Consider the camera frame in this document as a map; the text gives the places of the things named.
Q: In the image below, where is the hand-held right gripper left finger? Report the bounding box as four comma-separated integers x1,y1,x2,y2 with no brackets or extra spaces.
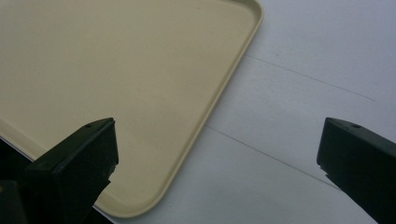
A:
23,117,120,224

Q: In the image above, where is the beige plastic tray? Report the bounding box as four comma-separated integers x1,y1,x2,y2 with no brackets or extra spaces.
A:
0,0,265,218

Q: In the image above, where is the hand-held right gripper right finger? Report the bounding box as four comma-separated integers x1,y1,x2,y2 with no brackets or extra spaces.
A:
316,117,396,224

